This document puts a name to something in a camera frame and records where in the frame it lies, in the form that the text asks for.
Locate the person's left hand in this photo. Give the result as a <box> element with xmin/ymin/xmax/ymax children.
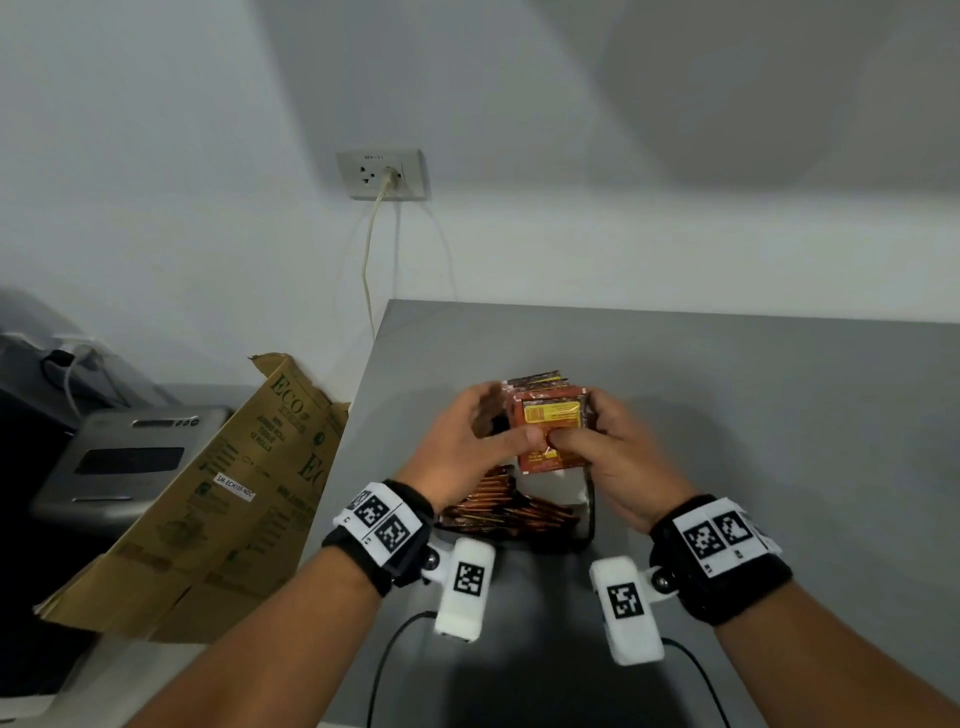
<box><xmin>395</xmin><ymin>382</ymin><xmax>543</xmax><ymax>515</ymax></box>

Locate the person's left forearm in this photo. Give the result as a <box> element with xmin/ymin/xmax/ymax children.
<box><xmin>123</xmin><ymin>551</ymin><xmax>384</xmax><ymax>728</ymax></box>

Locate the person's right hand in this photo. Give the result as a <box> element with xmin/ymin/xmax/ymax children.
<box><xmin>547</xmin><ymin>386</ymin><xmax>691</xmax><ymax>535</ymax></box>

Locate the white charger cable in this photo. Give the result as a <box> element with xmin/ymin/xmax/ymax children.
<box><xmin>33</xmin><ymin>337</ymin><xmax>114</xmax><ymax>421</ymax></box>

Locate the black wristband with marker tags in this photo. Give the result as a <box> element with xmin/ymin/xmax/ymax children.
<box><xmin>648</xmin><ymin>494</ymin><xmax>794</xmax><ymax>628</ymax></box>
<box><xmin>322</xmin><ymin>479</ymin><xmax>436</xmax><ymax>599</ymax></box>

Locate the person's right forearm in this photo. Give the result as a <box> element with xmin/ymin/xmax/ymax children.
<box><xmin>712</xmin><ymin>581</ymin><xmax>960</xmax><ymax>728</ymax></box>

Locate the brown cardboard box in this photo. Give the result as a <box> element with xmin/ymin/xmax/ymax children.
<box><xmin>33</xmin><ymin>352</ymin><xmax>352</xmax><ymax>645</ymax></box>

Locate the black tray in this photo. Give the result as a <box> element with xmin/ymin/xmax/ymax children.
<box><xmin>438</xmin><ymin>404</ymin><xmax>598</xmax><ymax>553</ymax></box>

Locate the black camera cable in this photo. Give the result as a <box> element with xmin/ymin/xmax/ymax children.
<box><xmin>659</xmin><ymin>637</ymin><xmax>733</xmax><ymax>728</ymax></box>
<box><xmin>365</xmin><ymin>611</ymin><xmax>440</xmax><ymax>728</ymax></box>

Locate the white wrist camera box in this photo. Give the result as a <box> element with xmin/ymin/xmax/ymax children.
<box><xmin>588</xmin><ymin>554</ymin><xmax>676</xmax><ymax>667</ymax></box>
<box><xmin>421</xmin><ymin>536</ymin><xmax>498</xmax><ymax>644</ymax></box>

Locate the pile of orange coffee sachets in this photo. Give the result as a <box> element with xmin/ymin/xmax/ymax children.
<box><xmin>438</xmin><ymin>464</ymin><xmax>579</xmax><ymax>535</ymax></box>

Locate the white wall socket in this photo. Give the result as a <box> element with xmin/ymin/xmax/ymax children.
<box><xmin>335</xmin><ymin>148</ymin><xmax>429</xmax><ymax>202</ymax></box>

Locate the cream power cord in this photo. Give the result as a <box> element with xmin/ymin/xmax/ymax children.
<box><xmin>362</xmin><ymin>173</ymin><xmax>403</xmax><ymax>340</ymax></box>

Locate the grey appliance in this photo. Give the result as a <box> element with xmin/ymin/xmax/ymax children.
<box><xmin>29</xmin><ymin>404</ymin><xmax>234</xmax><ymax>538</ymax></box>

